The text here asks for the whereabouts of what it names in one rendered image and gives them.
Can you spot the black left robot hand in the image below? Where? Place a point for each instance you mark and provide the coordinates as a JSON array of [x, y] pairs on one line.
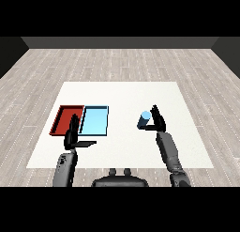
[[70, 137]]

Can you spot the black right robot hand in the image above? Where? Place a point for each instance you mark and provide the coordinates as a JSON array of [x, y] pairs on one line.
[[159, 120]]

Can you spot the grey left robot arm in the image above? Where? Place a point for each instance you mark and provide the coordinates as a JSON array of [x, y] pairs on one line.
[[64, 168]]

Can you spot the small blue can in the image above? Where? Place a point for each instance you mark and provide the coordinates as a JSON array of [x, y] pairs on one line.
[[143, 119]]

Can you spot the red shallow open box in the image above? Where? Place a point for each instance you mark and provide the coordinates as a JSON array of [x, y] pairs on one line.
[[65, 120]]

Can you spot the light blue shallow open box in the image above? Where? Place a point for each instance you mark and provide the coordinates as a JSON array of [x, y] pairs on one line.
[[94, 120]]

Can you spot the dark grey robot body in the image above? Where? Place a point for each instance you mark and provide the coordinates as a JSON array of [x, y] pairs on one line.
[[119, 180]]

